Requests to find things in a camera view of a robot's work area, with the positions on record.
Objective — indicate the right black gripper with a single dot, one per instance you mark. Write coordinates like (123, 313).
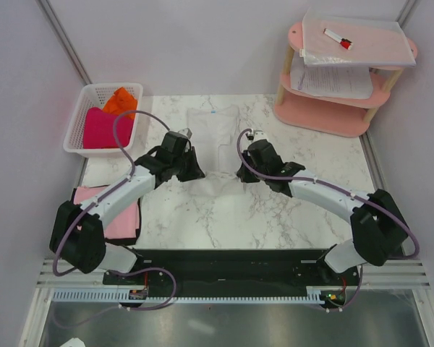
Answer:
(245, 177)

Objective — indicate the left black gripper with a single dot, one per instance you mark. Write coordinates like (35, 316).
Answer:
(194, 173)

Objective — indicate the white t shirt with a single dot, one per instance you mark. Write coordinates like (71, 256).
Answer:
(214, 136)

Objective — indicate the pink t shirt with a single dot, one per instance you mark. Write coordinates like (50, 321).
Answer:
(124, 220)

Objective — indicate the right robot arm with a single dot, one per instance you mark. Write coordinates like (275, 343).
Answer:
(378, 228)

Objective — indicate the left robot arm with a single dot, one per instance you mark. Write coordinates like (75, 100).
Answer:
(78, 234)

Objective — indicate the orange t shirt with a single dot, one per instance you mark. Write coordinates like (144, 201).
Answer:
(120, 102)

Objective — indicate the magenta folded t shirt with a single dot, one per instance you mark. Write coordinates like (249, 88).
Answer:
(98, 130)

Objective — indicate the pink three tier shelf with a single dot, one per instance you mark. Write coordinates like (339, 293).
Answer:
(344, 117)

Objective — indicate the white plastic basket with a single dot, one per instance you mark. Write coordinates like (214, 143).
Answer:
(95, 96)

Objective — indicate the printed paper sheets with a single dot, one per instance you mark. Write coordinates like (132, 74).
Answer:
(332, 82)

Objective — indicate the translucent document folder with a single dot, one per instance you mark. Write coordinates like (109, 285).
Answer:
(376, 43)

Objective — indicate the red white marker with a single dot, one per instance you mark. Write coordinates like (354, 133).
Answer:
(343, 42)

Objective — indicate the white crumpled paper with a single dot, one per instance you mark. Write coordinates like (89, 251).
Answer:
(73, 342)

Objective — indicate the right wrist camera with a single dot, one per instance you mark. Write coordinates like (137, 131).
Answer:
(256, 135)

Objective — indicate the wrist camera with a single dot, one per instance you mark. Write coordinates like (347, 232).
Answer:
(186, 132)
(256, 135)

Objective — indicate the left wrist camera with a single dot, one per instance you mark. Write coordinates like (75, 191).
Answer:
(186, 132)

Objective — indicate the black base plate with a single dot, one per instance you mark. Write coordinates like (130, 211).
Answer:
(220, 273)

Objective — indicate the white slotted cable duct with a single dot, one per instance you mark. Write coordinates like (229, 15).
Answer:
(131, 296)

